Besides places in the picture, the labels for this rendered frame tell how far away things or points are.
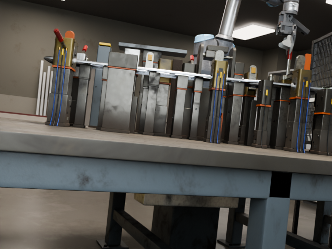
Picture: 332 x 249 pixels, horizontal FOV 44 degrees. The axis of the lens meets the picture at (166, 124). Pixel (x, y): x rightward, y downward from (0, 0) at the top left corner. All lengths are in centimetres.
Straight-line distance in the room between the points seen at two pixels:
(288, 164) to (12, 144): 68
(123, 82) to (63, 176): 86
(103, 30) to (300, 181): 954
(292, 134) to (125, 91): 72
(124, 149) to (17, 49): 930
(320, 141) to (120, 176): 109
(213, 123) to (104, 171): 87
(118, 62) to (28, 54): 846
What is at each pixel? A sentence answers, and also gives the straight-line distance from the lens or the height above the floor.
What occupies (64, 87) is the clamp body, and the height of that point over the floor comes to 86.
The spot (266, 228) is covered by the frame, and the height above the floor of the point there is 50.
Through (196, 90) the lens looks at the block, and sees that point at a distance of 193.
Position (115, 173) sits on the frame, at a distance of 96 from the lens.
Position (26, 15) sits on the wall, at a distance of 1030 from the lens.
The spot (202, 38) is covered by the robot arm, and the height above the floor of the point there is 130.
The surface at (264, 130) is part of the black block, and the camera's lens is 180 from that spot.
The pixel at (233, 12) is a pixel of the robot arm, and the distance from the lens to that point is 261.
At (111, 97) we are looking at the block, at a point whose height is 84.
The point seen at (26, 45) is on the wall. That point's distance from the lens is 1018.
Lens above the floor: 74
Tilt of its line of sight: 1 degrees up
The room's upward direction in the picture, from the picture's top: 6 degrees clockwise
